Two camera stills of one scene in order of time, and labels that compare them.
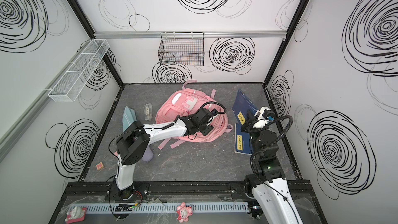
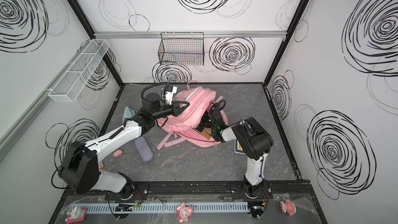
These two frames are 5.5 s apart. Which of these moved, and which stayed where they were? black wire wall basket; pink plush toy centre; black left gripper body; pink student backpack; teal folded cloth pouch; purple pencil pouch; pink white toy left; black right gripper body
Moved: black left gripper body; black right gripper body; pink student backpack
Stayed: black wire wall basket; pink plush toy centre; teal folded cloth pouch; pink white toy left; purple pencil pouch
